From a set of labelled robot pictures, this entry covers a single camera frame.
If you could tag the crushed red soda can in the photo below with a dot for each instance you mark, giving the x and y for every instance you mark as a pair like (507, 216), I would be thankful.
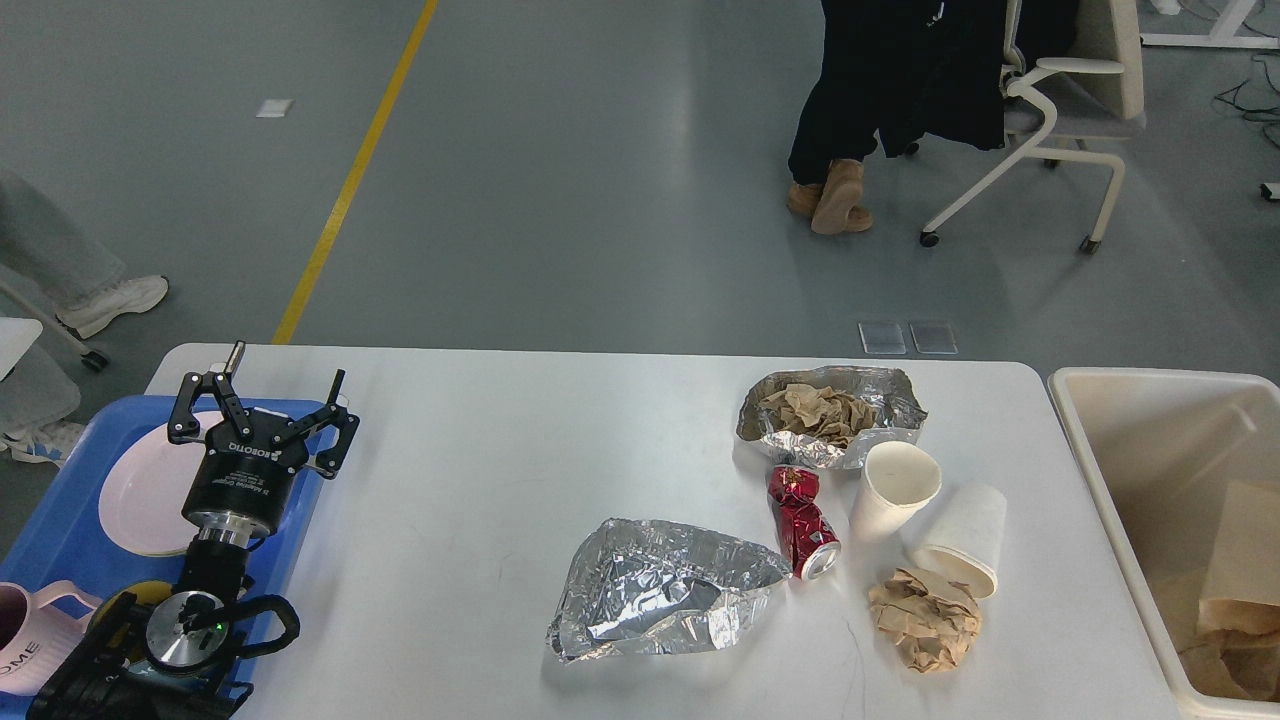
(806, 537)

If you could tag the person in grey trousers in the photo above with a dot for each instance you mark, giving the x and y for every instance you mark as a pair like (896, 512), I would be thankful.
(35, 234)

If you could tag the pink plate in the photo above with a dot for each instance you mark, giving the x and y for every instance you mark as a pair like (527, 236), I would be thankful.
(147, 486)

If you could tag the yellow plate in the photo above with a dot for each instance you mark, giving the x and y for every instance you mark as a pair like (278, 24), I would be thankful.
(153, 548)

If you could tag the white chair at left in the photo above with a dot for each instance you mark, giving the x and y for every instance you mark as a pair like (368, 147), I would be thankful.
(38, 396)

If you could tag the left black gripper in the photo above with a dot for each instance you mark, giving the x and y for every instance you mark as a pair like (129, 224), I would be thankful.
(245, 470)

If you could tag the crumpled brown paper ball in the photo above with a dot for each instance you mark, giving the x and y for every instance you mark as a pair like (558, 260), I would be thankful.
(934, 622)

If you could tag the pink home mug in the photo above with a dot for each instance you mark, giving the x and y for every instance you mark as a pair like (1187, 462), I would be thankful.
(36, 638)

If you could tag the white desk leg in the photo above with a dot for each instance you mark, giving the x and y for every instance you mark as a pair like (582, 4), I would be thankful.
(1227, 31)

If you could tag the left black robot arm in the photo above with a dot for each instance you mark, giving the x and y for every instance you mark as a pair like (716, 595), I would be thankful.
(175, 656)

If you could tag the blue plastic tray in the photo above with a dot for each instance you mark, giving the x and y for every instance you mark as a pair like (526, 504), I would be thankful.
(64, 539)

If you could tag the flattened white paper cup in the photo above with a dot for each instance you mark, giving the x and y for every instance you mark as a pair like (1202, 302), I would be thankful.
(964, 541)

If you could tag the beige plastic bin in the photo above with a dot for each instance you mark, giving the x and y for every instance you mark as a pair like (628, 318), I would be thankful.
(1159, 449)

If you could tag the crumpled foil sheet front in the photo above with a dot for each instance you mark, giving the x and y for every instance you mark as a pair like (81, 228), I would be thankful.
(658, 587)

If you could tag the foil tray with paper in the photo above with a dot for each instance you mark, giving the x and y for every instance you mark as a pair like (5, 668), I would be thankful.
(899, 415)

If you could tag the person in black clothes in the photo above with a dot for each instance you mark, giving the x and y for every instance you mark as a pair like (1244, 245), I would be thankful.
(893, 72)

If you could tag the large brown paper bag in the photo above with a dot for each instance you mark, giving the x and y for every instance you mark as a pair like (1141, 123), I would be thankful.
(1228, 648)

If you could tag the crumpled brown paper in foil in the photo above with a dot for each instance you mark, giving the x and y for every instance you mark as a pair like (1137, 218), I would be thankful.
(822, 413)

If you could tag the white office chair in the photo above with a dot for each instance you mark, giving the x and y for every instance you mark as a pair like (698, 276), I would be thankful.
(1054, 107)

